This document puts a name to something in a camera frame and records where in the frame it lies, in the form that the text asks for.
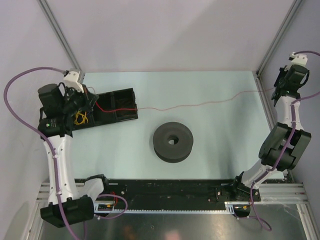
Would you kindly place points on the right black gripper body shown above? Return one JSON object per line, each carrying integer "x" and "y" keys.
{"x": 281, "y": 81}

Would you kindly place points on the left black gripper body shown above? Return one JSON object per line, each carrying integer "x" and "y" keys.
{"x": 76, "y": 101}

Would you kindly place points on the dark grey perforated spool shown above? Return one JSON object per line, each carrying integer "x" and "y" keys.
{"x": 172, "y": 142}

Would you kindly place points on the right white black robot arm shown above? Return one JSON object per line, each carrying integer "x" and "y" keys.
{"x": 287, "y": 141}

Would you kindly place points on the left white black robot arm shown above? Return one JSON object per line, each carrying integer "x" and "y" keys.
{"x": 66, "y": 204}

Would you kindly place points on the black compartment tray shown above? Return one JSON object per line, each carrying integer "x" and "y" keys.
{"x": 111, "y": 107}

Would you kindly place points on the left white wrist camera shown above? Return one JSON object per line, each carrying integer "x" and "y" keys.
{"x": 74, "y": 79}

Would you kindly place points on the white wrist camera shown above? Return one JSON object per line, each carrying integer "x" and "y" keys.
{"x": 296, "y": 59}
{"x": 74, "y": 79}

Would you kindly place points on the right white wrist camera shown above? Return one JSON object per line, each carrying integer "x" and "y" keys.
{"x": 296, "y": 59}

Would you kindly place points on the aluminium frame rail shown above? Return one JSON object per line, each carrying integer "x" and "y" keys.
{"x": 270, "y": 193}

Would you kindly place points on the grey slotted cable duct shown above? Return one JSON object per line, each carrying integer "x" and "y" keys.
{"x": 226, "y": 208}

